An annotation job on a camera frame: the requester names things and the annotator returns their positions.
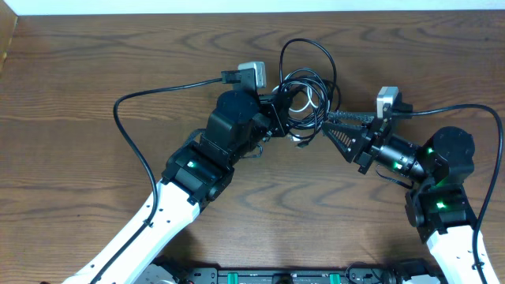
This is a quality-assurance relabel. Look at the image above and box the black usb cable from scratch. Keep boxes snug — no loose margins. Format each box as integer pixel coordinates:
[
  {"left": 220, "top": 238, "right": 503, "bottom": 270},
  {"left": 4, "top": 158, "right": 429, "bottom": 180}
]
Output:
[{"left": 275, "top": 38, "right": 342, "bottom": 149}]

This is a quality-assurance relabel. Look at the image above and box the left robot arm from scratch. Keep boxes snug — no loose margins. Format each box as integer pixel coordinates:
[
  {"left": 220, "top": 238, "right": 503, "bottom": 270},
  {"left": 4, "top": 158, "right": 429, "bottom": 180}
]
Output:
[{"left": 66, "top": 90, "right": 293, "bottom": 283}]

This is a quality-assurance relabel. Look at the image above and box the white usb cable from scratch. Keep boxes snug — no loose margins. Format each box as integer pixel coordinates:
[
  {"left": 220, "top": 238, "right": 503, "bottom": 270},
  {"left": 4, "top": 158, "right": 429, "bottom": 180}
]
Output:
[{"left": 271, "top": 84, "right": 319, "bottom": 143}]

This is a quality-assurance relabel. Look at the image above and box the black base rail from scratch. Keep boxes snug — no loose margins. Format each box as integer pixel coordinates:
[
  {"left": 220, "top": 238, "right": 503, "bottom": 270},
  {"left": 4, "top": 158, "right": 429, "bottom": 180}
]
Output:
[{"left": 144, "top": 260, "right": 447, "bottom": 284}]

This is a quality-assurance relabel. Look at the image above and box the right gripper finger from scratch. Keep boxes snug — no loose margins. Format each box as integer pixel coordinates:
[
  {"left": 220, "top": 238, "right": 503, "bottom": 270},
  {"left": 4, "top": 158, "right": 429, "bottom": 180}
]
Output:
[
  {"left": 327, "top": 110, "right": 376, "bottom": 123},
  {"left": 322, "top": 121, "right": 362, "bottom": 163}
]

